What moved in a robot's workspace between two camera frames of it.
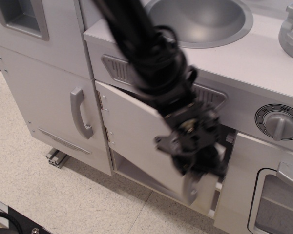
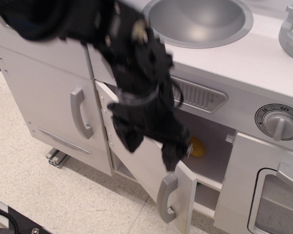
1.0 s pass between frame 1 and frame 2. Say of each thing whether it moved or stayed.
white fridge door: stayed
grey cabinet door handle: moved
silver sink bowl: stayed
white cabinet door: moved
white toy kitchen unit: stayed
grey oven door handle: stayed
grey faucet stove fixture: stayed
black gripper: moved
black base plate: stayed
